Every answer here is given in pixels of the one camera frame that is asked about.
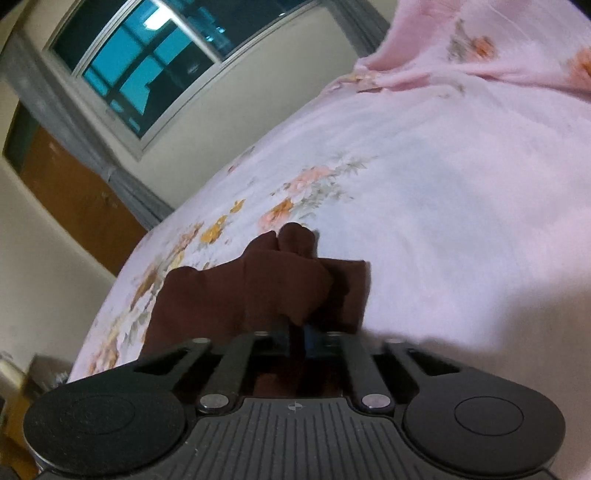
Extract wooden door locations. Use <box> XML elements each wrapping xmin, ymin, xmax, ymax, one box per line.
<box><xmin>4</xmin><ymin>105</ymin><xmax>149</xmax><ymax>278</ymax></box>

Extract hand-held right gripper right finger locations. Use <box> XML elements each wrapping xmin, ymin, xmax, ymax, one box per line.
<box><xmin>303</xmin><ymin>325</ymin><xmax>463</xmax><ymax>413</ymax></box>

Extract dark brown small cloth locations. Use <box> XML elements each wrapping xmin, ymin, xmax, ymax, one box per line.
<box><xmin>139</xmin><ymin>222</ymin><xmax>373</xmax><ymax>398</ymax></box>

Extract grey curtain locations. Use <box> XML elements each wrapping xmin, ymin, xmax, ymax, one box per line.
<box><xmin>0</xmin><ymin>32</ymin><xmax>175</xmax><ymax>232</ymax></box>

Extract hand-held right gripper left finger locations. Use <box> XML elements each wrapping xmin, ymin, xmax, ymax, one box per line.
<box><xmin>133</xmin><ymin>322</ymin><xmax>293</xmax><ymax>414</ymax></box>

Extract pink floral bed sheet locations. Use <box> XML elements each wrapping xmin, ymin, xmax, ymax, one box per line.
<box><xmin>67</xmin><ymin>55</ymin><xmax>591</xmax><ymax>480</ymax></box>

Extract window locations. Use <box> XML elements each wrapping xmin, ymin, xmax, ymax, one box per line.
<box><xmin>44</xmin><ymin>0</ymin><xmax>325</xmax><ymax>160</ymax></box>

